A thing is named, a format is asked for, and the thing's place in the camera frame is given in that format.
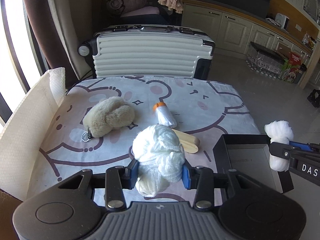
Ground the white cloth bundle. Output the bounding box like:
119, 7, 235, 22
264, 120, 293, 172

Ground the beige masking tape roll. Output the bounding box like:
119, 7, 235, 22
172, 129, 200, 154

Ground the cream white yarn ball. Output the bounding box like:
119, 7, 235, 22
132, 124, 185, 197

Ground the beige plush toy keychain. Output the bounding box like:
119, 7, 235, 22
81, 96, 135, 142

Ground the white roll with orange cap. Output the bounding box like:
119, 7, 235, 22
153, 102, 177, 128

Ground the black open box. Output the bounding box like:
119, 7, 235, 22
213, 134, 294, 193

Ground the bear print bed sheet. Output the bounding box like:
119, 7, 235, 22
27, 76, 259, 197

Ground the red green snack carton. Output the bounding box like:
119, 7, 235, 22
281, 52, 301, 83

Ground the black trash bin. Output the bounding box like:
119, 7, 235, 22
293, 64, 307, 84

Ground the pack of water bottles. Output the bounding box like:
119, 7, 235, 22
246, 41, 285, 79

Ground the cream cabinet row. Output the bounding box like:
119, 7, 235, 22
182, 0, 312, 64

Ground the white appliance on counter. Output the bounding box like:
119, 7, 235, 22
275, 13, 290, 30

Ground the white ribbed suitcase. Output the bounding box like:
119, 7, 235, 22
78, 24, 215, 80

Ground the brown curtain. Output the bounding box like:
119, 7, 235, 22
24, 0, 78, 88

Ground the pink bag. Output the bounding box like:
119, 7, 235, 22
105, 0, 160, 17

